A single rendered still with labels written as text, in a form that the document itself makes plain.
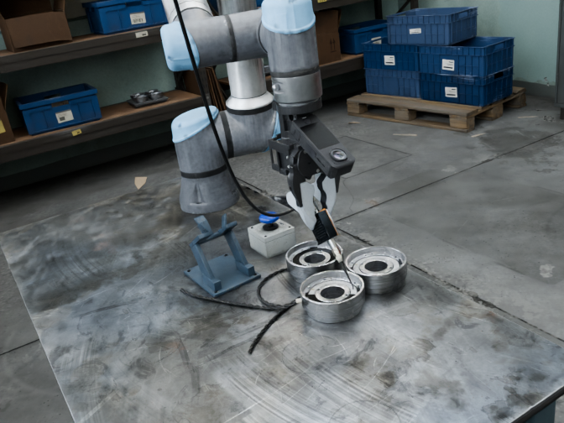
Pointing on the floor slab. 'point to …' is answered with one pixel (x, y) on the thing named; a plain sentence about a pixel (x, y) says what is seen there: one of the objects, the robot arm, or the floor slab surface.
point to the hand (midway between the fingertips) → (321, 221)
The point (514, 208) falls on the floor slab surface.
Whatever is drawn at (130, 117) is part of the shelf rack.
